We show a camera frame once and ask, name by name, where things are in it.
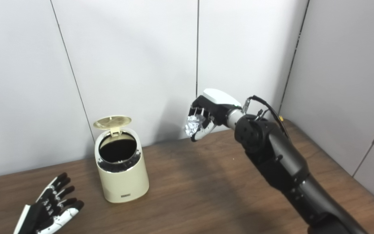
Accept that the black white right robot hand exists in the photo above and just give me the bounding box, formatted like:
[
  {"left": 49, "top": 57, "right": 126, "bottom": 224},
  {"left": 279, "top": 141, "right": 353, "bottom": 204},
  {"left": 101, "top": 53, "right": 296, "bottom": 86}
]
[{"left": 189, "top": 88, "right": 243, "bottom": 142}]

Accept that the white paper ball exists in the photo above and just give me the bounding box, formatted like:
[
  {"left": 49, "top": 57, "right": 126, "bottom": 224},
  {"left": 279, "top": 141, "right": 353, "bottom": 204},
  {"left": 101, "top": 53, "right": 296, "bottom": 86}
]
[{"left": 185, "top": 114, "right": 206, "bottom": 137}]

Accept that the round cream bin lid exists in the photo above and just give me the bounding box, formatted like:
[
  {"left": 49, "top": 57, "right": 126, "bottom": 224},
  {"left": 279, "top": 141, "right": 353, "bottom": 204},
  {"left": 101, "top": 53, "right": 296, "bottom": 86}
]
[{"left": 93, "top": 115, "right": 132, "bottom": 136}]

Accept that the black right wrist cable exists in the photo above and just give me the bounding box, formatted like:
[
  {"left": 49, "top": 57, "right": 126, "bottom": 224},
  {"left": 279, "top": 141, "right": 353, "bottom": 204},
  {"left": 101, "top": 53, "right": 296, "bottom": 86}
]
[{"left": 243, "top": 95, "right": 291, "bottom": 140}]

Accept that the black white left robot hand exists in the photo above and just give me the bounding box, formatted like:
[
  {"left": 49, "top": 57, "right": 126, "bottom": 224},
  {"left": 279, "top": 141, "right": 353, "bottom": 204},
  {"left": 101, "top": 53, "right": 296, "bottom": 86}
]
[{"left": 13, "top": 173, "right": 84, "bottom": 234}]

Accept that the cream-colored desktop trash bin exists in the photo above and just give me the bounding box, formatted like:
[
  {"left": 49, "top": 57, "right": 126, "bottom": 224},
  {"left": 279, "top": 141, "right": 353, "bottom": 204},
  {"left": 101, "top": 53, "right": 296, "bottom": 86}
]
[{"left": 94, "top": 127, "right": 150, "bottom": 203}]

